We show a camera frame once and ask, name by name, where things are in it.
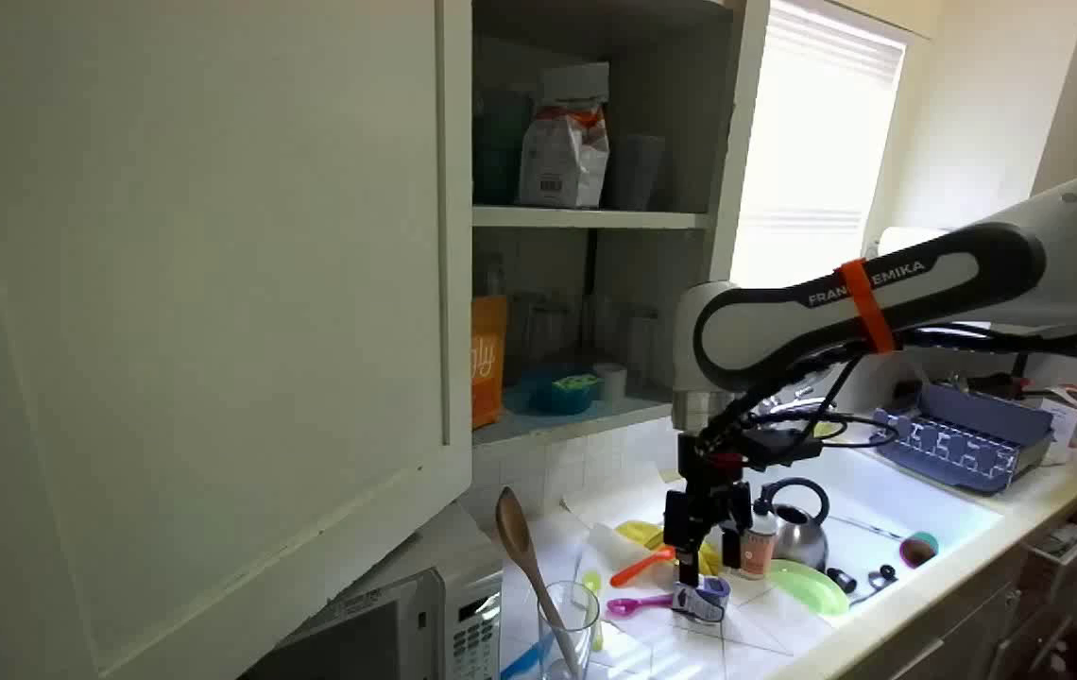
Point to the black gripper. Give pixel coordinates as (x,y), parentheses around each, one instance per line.
(710,502)

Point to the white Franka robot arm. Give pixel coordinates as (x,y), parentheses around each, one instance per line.
(1004,269)

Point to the small white cup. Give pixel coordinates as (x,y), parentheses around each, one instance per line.
(613,384)

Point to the plain white cabinet door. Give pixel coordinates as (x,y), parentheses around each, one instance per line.
(210,313)

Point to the small jar with blue lid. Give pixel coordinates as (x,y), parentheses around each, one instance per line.
(696,601)

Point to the yellow rubber gloves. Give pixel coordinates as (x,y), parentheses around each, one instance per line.
(642,533)

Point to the orange plastic utensil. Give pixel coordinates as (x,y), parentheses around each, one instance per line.
(641,568)

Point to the pink plastic spoon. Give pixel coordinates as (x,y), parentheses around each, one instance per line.
(631,606)

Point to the lime green plastic dish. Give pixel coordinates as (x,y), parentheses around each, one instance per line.
(806,585)

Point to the yellow-green plastic spoon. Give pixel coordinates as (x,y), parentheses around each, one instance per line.
(589,584)

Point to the small black object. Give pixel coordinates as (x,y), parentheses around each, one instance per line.
(840,578)
(882,577)

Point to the clear drinking glass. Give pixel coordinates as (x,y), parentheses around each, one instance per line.
(631,340)
(567,630)

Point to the wooden spoon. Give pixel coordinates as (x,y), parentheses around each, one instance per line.
(519,531)

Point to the multicoloured small ball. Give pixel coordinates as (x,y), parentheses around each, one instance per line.
(919,549)

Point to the white sink basin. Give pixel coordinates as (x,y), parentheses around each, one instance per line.
(917,502)

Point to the blue plastic utensil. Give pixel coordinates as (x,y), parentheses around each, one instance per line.
(524,657)

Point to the blue bowl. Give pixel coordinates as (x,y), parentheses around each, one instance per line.
(559,393)

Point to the white microwave oven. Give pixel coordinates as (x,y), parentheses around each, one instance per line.
(461,592)

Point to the blue dish rack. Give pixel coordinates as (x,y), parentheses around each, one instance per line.
(957,441)

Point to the orange food packet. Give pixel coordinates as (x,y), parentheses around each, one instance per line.
(490,365)

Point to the microwave door with dark window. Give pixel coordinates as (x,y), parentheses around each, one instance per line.
(332,643)

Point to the bright window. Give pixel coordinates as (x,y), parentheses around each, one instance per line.
(814,138)

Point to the white bag with orange label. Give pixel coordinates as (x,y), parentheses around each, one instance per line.
(564,154)

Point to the white wall cabinet with shelves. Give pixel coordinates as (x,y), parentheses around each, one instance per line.
(586,216)

